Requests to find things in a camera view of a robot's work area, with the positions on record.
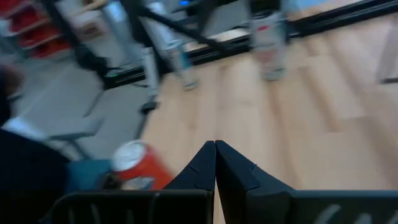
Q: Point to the white Celsius Peach Vibe can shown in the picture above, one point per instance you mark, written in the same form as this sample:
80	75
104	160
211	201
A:
269	46

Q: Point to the black aluminium rig frame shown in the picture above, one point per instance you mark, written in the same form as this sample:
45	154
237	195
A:
326	25

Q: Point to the silver stand pole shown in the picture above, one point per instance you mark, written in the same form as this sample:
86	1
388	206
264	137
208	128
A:
149	77

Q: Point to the orange-red soda can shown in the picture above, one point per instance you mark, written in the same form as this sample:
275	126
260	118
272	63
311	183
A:
143	168

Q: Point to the red storage bins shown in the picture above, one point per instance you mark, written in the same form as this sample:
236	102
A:
34	34

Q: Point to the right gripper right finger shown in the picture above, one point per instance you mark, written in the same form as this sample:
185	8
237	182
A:
242	180

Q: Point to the silver and blue slim can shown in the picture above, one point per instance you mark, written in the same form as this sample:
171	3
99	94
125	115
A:
183	67

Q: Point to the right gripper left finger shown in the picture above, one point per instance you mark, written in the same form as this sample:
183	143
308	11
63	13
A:
192	174

